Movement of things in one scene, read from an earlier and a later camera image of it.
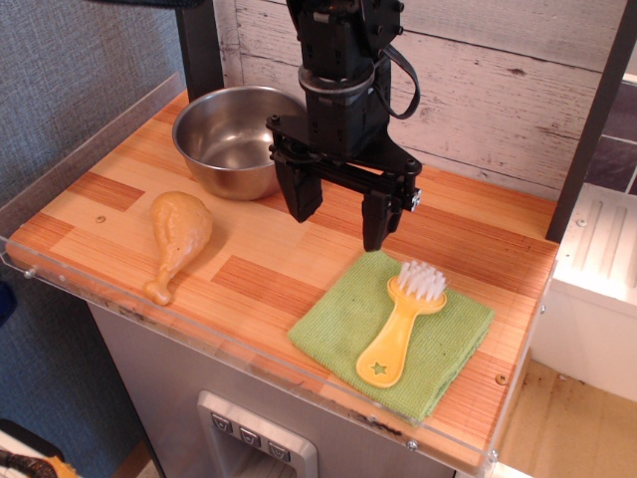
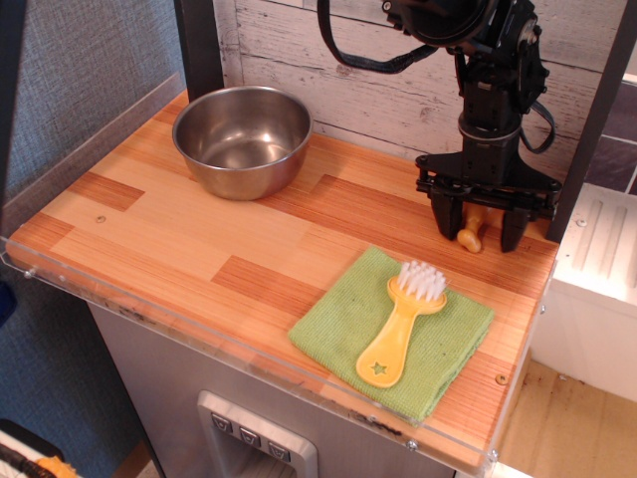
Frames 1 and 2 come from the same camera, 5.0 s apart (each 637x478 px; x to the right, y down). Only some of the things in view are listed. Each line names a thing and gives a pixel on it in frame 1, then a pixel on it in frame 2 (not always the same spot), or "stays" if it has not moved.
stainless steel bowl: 223,140 stays
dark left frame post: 201,50 stays
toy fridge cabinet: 207,413 stays
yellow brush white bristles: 418,290 stays
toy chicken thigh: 182,225 to 475,213
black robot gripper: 348,136 to 489,172
